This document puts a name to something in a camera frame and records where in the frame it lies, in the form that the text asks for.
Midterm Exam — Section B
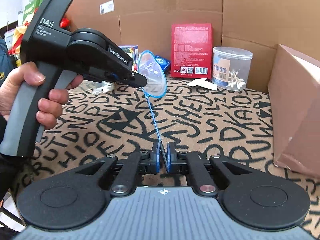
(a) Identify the colourful printed card box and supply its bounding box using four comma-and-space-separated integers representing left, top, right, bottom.
119, 45, 139, 67

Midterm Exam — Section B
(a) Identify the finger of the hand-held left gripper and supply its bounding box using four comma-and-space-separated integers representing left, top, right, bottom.
84, 70, 148, 89

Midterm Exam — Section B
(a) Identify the blue small packet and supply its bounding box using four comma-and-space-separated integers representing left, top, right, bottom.
154, 55, 172, 71

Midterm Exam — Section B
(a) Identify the letter printed rug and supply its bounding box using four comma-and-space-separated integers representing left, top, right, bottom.
15, 76, 320, 240

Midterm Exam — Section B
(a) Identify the brown cardboard panel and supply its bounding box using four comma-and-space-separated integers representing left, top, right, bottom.
221, 0, 320, 94
59, 0, 224, 63

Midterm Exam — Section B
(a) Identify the person's left hand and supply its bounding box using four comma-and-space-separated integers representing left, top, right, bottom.
0, 62, 84, 128

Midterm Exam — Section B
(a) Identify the pink cardboard box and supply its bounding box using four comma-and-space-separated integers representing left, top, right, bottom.
267, 44, 320, 180

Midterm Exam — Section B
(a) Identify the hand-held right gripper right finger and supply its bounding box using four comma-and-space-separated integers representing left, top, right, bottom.
166, 142, 253, 194

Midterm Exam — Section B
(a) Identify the green carton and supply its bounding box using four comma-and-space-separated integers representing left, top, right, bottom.
22, 0, 45, 26

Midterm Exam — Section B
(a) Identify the clear plastic wrapper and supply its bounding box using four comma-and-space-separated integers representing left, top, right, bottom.
94, 83, 115, 95

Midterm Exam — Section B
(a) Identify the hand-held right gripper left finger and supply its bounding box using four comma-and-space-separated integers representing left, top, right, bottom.
74, 141, 160, 197

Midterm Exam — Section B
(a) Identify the red flat box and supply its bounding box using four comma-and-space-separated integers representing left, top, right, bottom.
171, 23, 214, 78

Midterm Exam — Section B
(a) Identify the white paper wrapper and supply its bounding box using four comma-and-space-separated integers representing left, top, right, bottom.
187, 78, 218, 90

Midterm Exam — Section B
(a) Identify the clear cotton swab jar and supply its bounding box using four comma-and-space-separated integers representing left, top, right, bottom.
211, 46, 253, 90

